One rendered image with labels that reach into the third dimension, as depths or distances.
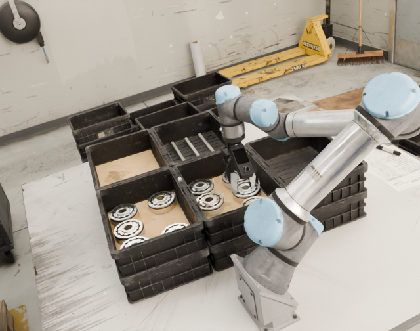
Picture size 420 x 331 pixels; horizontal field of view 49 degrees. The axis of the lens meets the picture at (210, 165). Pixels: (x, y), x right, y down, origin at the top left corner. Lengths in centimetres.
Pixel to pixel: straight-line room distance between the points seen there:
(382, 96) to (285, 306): 63
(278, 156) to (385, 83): 86
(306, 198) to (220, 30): 417
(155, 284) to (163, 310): 9
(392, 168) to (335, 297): 75
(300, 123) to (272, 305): 52
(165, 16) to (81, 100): 122
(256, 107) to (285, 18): 433
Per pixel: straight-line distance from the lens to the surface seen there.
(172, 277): 154
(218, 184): 177
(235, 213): 145
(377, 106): 110
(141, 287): 152
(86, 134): 321
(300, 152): 191
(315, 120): 134
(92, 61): 483
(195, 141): 212
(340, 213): 168
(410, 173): 202
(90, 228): 196
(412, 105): 111
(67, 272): 179
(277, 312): 135
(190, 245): 148
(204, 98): 337
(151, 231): 161
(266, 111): 128
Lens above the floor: 179
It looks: 30 degrees down
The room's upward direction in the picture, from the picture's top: 11 degrees counter-clockwise
